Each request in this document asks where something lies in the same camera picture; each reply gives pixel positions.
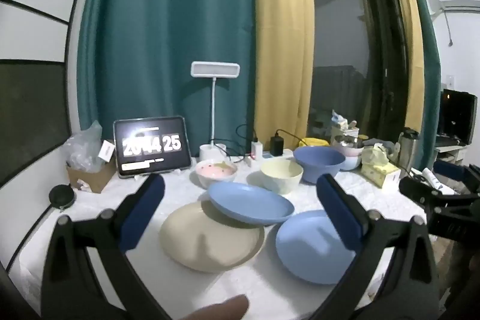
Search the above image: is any grey cloth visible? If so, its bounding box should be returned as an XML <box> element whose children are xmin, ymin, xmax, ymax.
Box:
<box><xmin>364</xmin><ymin>139</ymin><xmax>400</xmax><ymax>156</ymax></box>

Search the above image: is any yellow curtain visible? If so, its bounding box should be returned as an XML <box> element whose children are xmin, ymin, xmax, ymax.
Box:
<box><xmin>373</xmin><ymin>0</ymin><xmax>426</xmax><ymax>133</ymax></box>
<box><xmin>253</xmin><ymin>0</ymin><xmax>316</xmax><ymax>152</ymax></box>

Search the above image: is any cardboard box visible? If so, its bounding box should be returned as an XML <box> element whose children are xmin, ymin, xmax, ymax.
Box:
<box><xmin>67</xmin><ymin>157</ymin><xmax>118</xmax><ymax>194</ymax></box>

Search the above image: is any white tube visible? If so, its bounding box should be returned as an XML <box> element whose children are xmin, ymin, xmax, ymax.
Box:
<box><xmin>410</xmin><ymin>167</ymin><xmax>456</xmax><ymax>195</ymax></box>

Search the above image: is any pink strawberry bowl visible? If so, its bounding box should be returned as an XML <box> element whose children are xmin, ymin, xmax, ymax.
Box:
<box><xmin>195</xmin><ymin>160</ymin><xmax>238</xmax><ymax>189</ymax></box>

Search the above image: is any steel thermos bottle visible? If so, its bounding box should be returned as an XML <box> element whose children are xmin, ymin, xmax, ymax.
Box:
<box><xmin>397</xmin><ymin>128</ymin><xmax>420</xmax><ymax>171</ymax></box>

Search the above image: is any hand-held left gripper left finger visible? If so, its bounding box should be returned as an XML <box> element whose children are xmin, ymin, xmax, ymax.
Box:
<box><xmin>40</xmin><ymin>174</ymin><xmax>173</xmax><ymax>320</ymax></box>

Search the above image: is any beige plate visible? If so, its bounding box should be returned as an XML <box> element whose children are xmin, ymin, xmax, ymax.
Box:
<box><xmin>159</xmin><ymin>201</ymin><xmax>266</xmax><ymax>273</ymax></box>

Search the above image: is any steel bowl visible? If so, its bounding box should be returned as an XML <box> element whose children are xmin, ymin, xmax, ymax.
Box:
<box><xmin>334</xmin><ymin>135</ymin><xmax>364</xmax><ymax>150</ymax></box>

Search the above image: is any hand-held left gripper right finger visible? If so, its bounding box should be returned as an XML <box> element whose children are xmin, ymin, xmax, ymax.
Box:
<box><xmin>311</xmin><ymin>174</ymin><xmax>440</xmax><ymax>320</ymax></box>

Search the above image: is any white air conditioner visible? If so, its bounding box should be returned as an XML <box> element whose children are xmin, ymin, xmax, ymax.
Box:
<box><xmin>427</xmin><ymin>0</ymin><xmax>480</xmax><ymax>15</ymax></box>

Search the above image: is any looped black cable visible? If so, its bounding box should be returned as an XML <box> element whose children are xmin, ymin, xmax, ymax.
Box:
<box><xmin>210</xmin><ymin>123</ymin><xmax>259</xmax><ymax>157</ymax></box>

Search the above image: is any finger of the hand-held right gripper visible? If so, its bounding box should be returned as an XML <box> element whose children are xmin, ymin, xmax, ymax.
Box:
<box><xmin>398</xmin><ymin>178</ymin><xmax>480</xmax><ymax>210</ymax></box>
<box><xmin>434</xmin><ymin>160</ymin><xmax>480</xmax><ymax>193</ymax></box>

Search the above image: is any blue and white packet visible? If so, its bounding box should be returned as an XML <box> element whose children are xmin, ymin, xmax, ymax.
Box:
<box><xmin>332</xmin><ymin>110</ymin><xmax>351</xmax><ymax>129</ymax></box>

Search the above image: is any black round device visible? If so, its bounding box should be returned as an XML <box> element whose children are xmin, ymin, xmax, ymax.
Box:
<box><xmin>49</xmin><ymin>185</ymin><xmax>77</xmax><ymax>209</ymax></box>

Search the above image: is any black monitor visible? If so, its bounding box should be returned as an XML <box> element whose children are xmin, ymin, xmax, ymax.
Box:
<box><xmin>437</xmin><ymin>89</ymin><xmax>479</xmax><ymax>146</ymax></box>

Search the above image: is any small white box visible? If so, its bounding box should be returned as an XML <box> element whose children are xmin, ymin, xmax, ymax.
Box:
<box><xmin>99</xmin><ymin>140</ymin><xmax>116</xmax><ymax>163</ymax></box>

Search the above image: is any large blue bowl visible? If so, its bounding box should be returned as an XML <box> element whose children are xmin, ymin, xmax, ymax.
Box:
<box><xmin>293</xmin><ymin>145</ymin><xmax>346</xmax><ymax>184</ymax></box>

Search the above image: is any blue plate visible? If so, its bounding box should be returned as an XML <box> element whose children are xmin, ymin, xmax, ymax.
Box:
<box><xmin>208</xmin><ymin>182</ymin><xmax>296</xmax><ymax>227</ymax></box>
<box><xmin>275</xmin><ymin>209</ymin><xmax>370</xmax><ymax>285</ymax></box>

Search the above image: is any white stand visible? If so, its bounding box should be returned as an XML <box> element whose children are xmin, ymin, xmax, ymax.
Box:
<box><xmin>433</xmin><ymin>144</ymin><xmax>471</xmax><ymax>171</ymax></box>

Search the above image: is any pale pink bowl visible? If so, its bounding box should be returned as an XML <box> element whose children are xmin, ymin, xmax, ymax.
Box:
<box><xmin>335</xmin><ymin>145</ymin><xmax>364</xmax><ymax>157</ymax></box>

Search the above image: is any white quilted table cover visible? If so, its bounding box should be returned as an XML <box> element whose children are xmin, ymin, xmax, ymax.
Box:
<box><xmin>7</xmin><ymin>151</ymin><xmax>447</xmax><ymax>320</ymax></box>

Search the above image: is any yellow wipes pack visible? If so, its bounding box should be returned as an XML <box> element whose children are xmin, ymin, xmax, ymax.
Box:
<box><xmin>298</xmin><ymin>137</ymin><xmax>327</xmax><ymax>148</ymax></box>

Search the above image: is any tablet with clock display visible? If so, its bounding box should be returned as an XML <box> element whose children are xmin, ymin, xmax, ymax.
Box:
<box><xmin>113</xmin><ymin>116</ymin><xmax>193</xmax><ymax>178</ymax></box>

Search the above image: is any yellow tissue pack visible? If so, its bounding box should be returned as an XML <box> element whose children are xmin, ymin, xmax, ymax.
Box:
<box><xmin>361</xmin><ymin>143</ymin><xmax>391</xmax><ymax>167</ymax></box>
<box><xmin>362</xmin><ymin>160</ymin><xmax>402</xmax><ymax>189</ymax></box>

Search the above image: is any black charger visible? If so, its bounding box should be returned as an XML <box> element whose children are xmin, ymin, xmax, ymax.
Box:
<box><xmin>271</xmin><ymin>134</ymin><xmax>285</xmax><ymax>156</ymax></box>

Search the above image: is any clear plastic bag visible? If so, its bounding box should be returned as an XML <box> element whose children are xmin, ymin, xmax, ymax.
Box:
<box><xmin>64</xmin><ymin>121</ymin><xmax>107</xmax><ymax>171</ymax></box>

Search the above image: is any black charger cable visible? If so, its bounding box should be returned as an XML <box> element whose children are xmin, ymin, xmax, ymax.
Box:
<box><xmin>275</xmin><ymin>129</ymin><xmax>305</xmax><ymax>147</ymax></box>

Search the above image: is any white storage basket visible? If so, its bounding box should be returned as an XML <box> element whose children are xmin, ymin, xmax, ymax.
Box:
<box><xmin>332</xmin><ymin>125</ymin><xmax>360</xmax><ymax>141</ymax></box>

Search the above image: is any cream bowl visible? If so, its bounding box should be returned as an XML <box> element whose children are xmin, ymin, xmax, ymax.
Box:
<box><xmin>260</xmin><ymin>159</ymin><xmax>304</xmax><ymax>195</ymax></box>

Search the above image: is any white power strip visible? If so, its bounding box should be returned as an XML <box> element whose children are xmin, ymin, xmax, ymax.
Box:
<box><xmin>240</xmin><ymin>149</ymin><xmax>294</xmax><ymax>165</ymax></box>

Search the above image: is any white desk lamp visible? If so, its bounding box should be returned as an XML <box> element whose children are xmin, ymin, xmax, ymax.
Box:
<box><xmin>190</xmin><ymin>61</ymin><xmax>240</xmax><ymax>161</ymax></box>

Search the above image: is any teal curtain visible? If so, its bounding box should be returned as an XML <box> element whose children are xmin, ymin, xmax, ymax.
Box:
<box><xmin>397</xmin><ymin>0</ymin><xmax>441</xmax><ymax>141</ymax></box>
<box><xmin>77</xmin><ymin>0</ymin><xmax>259</xmax><ymax>159</ymax></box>

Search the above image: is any light blue bowl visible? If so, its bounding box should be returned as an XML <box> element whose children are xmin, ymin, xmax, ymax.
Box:
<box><xmin>339</xmin><ymin>155</ymin><xmax>362</xmax><ymax>171</ymax></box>

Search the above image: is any glass sliding door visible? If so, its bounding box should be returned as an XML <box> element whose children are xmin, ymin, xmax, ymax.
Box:
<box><xmin>305</xmin><ymin>0</ymin><xmax>409</xmax><ymax>148</ymax></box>

